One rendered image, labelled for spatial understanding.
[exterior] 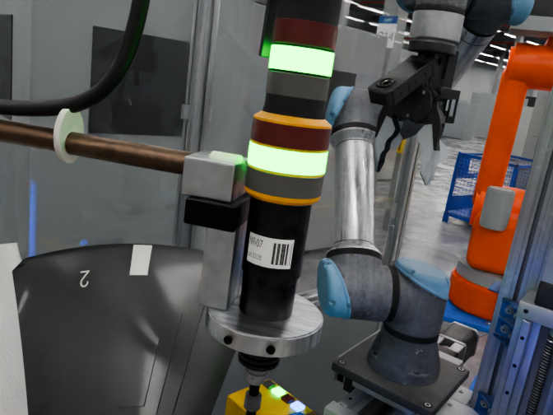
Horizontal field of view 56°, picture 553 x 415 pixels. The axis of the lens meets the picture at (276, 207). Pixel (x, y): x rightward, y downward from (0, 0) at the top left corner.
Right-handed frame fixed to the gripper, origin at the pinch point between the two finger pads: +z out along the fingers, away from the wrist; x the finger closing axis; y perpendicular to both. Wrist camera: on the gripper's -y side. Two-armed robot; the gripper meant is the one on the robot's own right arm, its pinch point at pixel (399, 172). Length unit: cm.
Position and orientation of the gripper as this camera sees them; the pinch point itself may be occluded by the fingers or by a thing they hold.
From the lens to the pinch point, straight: 84.8
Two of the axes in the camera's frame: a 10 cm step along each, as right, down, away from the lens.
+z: -1.3, 9.6, 2.4
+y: 7.3, -0.7, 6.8
